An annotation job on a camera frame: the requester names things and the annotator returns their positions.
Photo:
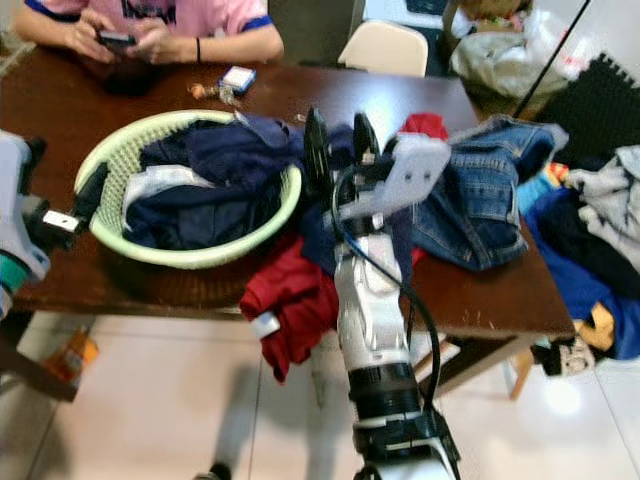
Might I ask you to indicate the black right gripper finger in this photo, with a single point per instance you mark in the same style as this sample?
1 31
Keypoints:
366 140
320 150

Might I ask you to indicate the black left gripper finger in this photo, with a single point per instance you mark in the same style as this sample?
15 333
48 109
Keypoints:
60 221
90 190

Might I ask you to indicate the blue denim shorts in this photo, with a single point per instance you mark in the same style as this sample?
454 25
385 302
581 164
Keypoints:
490 200

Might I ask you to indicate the dark wooden table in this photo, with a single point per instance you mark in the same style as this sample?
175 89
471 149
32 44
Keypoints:
360 90

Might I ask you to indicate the small red cloth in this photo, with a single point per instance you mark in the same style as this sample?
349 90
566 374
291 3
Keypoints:
422 125

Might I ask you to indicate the white cloth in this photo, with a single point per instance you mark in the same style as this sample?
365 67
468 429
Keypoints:
160 180

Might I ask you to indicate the navy blue clothes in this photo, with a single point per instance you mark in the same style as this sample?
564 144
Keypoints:
220 150

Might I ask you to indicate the small blue white box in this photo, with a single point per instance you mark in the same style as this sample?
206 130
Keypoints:
238 79

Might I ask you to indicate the light green laundry basket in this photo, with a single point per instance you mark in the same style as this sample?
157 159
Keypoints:
190 258

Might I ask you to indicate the orange packet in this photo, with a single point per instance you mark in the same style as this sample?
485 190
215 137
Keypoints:
75 355

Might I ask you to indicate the red garment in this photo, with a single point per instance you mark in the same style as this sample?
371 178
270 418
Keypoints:
290 300

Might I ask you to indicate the bunch of keys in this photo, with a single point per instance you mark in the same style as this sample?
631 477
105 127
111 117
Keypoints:
205 92

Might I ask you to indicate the black phone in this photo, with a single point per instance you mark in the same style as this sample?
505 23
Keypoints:
117 38

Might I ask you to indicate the clear plastic bag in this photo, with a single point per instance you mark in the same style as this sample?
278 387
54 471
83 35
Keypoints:
500 60

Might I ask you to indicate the brown cardboard box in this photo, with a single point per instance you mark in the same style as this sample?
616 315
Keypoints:
495 8

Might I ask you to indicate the person in pink shirt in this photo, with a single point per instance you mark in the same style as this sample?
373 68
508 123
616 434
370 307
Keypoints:
160 12

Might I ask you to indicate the thin black rod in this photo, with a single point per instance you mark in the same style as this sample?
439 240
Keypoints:
550 60

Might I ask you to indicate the black foam mat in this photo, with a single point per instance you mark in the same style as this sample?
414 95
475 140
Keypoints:
600 100

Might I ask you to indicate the bright blue garment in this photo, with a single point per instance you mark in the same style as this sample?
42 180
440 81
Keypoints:
575 290

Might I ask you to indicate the grey garment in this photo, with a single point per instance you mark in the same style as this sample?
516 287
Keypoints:
610 190

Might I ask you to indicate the black yellow print garment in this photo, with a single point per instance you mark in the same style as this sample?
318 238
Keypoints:
555 358

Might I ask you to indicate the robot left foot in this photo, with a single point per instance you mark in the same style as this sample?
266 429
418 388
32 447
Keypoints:
220 472

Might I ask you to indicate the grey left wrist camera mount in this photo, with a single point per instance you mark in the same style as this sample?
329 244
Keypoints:
15 200

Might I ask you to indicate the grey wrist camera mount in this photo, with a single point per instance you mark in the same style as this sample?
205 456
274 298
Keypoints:
410 170
15 200

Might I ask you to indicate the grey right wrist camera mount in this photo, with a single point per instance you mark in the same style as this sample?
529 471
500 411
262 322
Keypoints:
410 170

